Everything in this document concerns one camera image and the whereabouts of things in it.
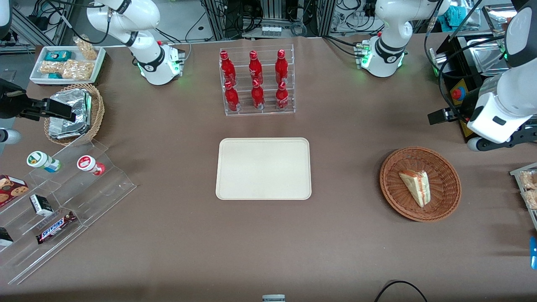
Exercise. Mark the clear acrylic bottle rack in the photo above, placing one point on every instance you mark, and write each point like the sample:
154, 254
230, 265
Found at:
260, 112

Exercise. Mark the clear bag of rice snacks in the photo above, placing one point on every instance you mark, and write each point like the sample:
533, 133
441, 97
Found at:
531, 199
528, 179

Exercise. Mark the snickers chocolate bar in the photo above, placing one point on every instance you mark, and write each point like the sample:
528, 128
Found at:
55, 227

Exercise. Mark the teal crumpled cloth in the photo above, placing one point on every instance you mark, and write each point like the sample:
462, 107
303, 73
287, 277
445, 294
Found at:
453, 16

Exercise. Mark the red lid yogurt cup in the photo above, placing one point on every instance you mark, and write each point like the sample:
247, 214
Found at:
88, 163

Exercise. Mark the red cookie box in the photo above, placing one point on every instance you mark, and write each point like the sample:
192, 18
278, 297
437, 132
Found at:
11, 189

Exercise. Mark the clear acrylic step shelf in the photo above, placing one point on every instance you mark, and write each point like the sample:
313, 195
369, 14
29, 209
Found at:
100, 197

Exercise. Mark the aluminium frame rack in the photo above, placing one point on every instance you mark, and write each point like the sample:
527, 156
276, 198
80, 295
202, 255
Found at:
272, 8

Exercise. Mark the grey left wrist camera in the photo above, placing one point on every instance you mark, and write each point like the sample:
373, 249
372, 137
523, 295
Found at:
476, 144

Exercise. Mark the white tray with rim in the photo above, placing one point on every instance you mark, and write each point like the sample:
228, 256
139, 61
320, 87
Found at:
517, 172

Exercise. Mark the tan wicker basket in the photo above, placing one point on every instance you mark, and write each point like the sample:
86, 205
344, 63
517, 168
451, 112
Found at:
97, 110

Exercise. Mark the cream plastic serving tray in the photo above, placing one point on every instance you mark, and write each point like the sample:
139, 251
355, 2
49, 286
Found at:
263, 168

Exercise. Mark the black yellow control box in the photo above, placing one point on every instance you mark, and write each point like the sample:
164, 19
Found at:
461, 67

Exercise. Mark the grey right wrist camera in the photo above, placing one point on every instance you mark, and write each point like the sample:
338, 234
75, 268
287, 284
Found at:
9, 136

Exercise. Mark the green lid yogurt cup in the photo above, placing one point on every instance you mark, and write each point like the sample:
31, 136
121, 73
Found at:
40, 160

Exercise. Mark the red cola bottle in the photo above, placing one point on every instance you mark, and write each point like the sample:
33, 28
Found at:
282, 97
228, 69
257, 97
255, 69
281, 67
231, 98

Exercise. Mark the grey device with label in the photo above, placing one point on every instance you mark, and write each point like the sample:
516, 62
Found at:
273, 298

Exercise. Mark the white vial pack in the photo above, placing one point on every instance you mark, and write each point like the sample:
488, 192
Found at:
272, 31

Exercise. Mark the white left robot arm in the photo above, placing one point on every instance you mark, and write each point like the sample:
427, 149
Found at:
388, 46

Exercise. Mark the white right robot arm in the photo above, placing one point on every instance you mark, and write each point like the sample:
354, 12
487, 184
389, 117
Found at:
149, 50

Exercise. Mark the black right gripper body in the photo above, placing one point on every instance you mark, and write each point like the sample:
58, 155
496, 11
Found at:
9, 104

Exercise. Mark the white rectangular snack tray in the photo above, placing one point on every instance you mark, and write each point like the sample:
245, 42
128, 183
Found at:
37, 75

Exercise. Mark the small black white box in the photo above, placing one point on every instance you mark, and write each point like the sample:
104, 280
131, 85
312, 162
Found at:
40, 205

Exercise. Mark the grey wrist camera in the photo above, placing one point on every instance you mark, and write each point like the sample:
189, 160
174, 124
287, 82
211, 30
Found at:
476, 144
9, 136

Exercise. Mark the blue plastic object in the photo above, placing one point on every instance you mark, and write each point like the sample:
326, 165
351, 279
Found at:
533, 252

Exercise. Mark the triangle sandwich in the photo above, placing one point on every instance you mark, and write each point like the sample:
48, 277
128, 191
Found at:
417, 186

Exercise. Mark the foil wrapped package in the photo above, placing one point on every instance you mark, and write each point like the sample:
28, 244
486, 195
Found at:
69, 126

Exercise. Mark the small teal snack packet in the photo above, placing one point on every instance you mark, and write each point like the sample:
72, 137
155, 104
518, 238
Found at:
55, 76

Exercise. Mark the clear bag of puffed snacks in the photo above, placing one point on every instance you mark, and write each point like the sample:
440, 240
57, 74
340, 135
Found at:
79, 70
51, 68
87, 48

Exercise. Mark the red emergency stop button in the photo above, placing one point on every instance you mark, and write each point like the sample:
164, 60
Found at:
458, 94

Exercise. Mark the brown round wicker basket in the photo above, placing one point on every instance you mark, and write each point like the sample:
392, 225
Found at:
444, 193

